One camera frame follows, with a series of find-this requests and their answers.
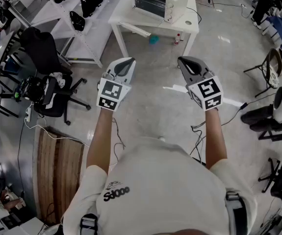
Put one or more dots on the crumpled white cloth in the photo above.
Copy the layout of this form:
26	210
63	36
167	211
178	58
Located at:
58	78

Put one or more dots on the black equipment with green light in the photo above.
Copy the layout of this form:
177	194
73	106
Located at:
33	89

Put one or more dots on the person's white shirt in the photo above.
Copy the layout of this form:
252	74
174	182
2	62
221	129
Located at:
160	185

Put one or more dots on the white metal shelving rack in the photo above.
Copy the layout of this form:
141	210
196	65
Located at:
64	21

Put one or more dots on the black folding chair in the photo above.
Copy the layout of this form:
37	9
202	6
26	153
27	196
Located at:
270	67

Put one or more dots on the wooden board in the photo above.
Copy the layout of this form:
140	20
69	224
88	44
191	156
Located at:
62	175

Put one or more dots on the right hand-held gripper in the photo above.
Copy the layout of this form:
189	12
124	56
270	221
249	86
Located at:
207	92

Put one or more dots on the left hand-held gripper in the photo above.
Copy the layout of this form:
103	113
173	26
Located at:
111	92

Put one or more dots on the white power strip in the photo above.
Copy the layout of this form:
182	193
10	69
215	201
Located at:
28	114

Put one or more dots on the black office chair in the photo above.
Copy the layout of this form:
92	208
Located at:
42	50

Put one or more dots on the person's left forearm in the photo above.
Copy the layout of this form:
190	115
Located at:
99	141

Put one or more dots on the teal object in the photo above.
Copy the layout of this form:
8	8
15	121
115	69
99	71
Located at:
154	39

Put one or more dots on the black power adapter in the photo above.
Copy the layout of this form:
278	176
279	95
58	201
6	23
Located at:
243	105

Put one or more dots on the red cap bottle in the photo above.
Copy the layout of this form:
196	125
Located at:
177	40

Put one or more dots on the person's right forearm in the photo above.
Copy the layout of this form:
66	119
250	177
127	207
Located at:
215	136

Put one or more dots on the glass toaster oven door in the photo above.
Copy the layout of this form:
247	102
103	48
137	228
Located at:
131	28

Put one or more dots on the white table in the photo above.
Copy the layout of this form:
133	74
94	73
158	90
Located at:
123	13

